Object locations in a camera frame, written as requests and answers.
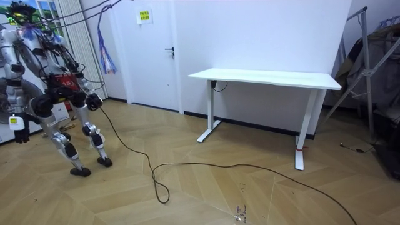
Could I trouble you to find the white paper with yellow labels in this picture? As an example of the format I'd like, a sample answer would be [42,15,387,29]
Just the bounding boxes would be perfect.
[136,8,154,26]

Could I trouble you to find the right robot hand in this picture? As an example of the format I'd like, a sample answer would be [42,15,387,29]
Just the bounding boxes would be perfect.
[84,92,104,112]

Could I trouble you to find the robot legs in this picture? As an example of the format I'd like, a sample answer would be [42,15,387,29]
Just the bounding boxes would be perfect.
[29,92,114,178]

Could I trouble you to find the short black cable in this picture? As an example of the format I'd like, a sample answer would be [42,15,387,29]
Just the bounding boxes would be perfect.
[339,142,376,154]

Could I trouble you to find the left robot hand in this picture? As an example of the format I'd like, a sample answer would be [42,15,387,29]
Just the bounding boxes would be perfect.
[8,114,33,145]

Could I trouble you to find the long black floor cable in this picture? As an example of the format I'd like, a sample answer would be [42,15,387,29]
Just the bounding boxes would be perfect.
[98,106,359,225]

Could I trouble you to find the white ribbed radiator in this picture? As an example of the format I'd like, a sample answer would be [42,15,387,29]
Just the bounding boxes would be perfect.
[55,0,109,101]

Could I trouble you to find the grey metal rack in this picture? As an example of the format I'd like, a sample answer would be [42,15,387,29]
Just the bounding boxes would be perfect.
[321,6,400,139]

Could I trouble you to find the white desk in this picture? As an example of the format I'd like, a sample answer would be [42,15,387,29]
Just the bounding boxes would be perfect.
[187,67,343,172]

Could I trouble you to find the robot body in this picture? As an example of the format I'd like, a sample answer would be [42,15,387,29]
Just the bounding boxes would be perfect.
[0,1,83,107]

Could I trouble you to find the cable bundle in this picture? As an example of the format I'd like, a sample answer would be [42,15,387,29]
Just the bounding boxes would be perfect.
[0,0,124,76]

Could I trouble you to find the black box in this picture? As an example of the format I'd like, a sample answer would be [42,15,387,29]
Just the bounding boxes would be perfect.
[372,109,400,181]

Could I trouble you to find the black desk cable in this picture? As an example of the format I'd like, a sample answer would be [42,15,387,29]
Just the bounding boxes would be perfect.
[211,80,229,93]

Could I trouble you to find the landscape wall poster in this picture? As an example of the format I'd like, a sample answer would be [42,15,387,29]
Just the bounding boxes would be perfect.
[0,0,65,39]

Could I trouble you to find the white door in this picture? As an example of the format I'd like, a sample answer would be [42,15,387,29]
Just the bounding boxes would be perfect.
[109,0,181,112]

